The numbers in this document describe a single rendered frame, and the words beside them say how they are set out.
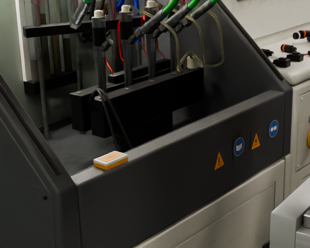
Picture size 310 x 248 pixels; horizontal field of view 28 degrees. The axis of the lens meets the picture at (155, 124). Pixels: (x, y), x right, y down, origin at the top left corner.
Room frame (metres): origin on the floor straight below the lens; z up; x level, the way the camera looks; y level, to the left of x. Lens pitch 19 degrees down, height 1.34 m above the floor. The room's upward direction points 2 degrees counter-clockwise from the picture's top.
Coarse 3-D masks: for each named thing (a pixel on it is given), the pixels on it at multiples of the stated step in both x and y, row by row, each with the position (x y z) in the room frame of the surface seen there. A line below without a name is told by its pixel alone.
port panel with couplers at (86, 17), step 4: (80, 0) 1.59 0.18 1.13; (96, 0) 1.63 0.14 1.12; (100, 0) 1.64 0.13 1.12; (96, 4) 1.63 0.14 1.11; (104, 4) 1.65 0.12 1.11; (96, 8) 1.60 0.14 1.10; (104, 8) 1.64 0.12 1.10; (104, 12) 1.65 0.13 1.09; (84, 16) 1.60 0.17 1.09; (88, 16) 1.61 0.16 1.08; (84, 20) 1.60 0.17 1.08
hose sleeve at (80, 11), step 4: (84, 0) 1.09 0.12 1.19; (92, 0) 1.10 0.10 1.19; (80, 4) 1.10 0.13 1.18; (84, 4) 1.09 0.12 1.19; (88, 4) 1.09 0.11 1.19; (80, 8) 1.11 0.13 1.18; (84, 8) 1.10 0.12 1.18; (88, 8) 1.10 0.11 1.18; (76, 12) 1.12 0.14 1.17; (80, 12) 1.11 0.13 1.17; (84, 12) 1.11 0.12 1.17; (76, 16) 1.13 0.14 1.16; (80, 16) 1.12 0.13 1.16; (72, 20) 1.14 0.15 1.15; (76, 20) 1.13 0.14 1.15; (80, 20) 1.13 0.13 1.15
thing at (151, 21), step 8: (72, 0) 1.41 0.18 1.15; (176, 0) 1.21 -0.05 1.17; (72, 8) 1.41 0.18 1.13; (168, 8) 1.23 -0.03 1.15; (72, 16) 1.41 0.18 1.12; (160, 16) 1.24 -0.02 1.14; (144, 24) 1.27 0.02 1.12; (152, 24) 1.25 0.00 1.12; (136, 32) 1.28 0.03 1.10; (144, 32) 1.27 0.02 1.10
